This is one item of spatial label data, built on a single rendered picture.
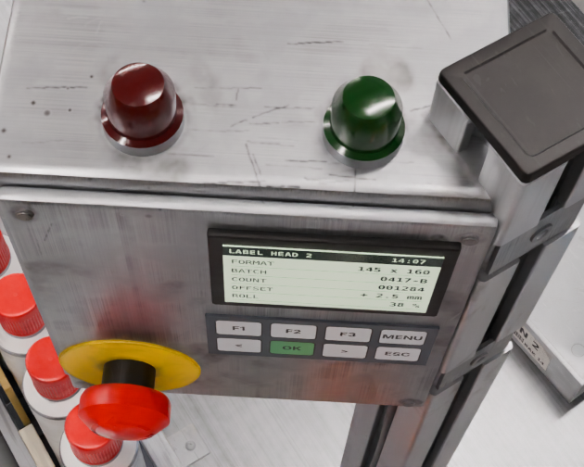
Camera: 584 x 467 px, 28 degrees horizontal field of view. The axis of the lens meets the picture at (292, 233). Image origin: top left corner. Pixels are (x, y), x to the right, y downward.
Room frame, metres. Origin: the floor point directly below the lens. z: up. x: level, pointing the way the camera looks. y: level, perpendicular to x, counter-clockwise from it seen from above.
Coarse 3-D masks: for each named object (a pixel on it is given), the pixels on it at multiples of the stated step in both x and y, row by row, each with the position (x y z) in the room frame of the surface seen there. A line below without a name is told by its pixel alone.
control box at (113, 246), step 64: (64, 0) 0.24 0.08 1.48; (128, 0) 0.24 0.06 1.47; (192, 0) 0.25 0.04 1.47; (256, 0) 0.25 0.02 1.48; (320, 0) 0.25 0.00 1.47; (384, 0) 0.25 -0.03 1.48; (448, 0) 0.25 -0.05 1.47; (64, 64) 0.22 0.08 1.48; (192, 64) 0.22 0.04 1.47; (256, 64) 0.22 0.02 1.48; (320, 64) 0.22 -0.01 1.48; (384, 64) 0.23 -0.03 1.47; (448, 64) 0.23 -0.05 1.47; (0, 128) 0.19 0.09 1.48; (64, 128) 0.19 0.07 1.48; (192, 128) 0.20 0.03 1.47; (256, 128) 0.20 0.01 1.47; (320, 128) 0.20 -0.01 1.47; (0, 192) 0.17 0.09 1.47; (64, 192) 0.17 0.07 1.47; (128, 192) 0.17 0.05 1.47; (192, 192) 0.17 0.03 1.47; (256, 192) 0.18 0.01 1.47; (320, 192) 0.18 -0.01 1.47; (384, 192) 0.18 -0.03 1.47; (448, 192) 0.18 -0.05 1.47; (64, 256) 0.17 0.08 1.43; (128, 256) 0.17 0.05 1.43; (192, 256) 0.17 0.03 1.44; (64, 320) 0.17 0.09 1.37; (128, 320) 0.17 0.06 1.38; (192, 320) 0.17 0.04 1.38; (384, 320) 0.17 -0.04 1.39; (448, 320) 0.17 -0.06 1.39; (192, 384) 0.17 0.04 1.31; (256, 384) 0.17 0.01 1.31; (320, 384) 0.17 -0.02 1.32; (384, 384) 0.17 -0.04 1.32
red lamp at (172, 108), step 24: (120, 72) 0.20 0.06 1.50; (144, 72) 0.20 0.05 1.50; (120, 96) 0.19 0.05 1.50; (144, 96) 0.19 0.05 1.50; (168, 96) 0.19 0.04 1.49; (120, 120) 0.19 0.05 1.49; (144, 120) 0.19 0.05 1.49; (168, 120) 0.19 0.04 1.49; (120, 144) 0.18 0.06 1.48; (144, 144) 0.18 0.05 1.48; (168, 144) 0.19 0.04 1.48
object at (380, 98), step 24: (336, 96) 0.20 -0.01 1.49; (360, 96) 0.20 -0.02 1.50; (384, 96) 0.20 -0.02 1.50; (336, 120) 0.19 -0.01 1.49; (360, 120) 0.19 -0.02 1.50; (384, 120) 0.19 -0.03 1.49; (336, 144) 0.19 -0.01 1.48; (360, 144) 0.19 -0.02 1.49; (384, 144) 0.19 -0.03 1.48; (360, 168) 0.18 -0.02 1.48
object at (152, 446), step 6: (150, 438) 0.24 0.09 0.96; (156, 438) 0.24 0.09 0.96; (144, 444) 0.24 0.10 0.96; (150, 444) 0.24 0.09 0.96; (156, 444) 0.24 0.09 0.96; (150, 450) 0.24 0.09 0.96; (156, 450) 0.24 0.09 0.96; (162, 450) 0.24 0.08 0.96; (150, 456) 0.23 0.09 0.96; (156, 456) 0.23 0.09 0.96; (162, 456) 0.23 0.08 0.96; (168, 456) 0.23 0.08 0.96; (156, 462) 0.23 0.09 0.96; (162, 462) 0.23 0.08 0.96; (168, 462) 0.23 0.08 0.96
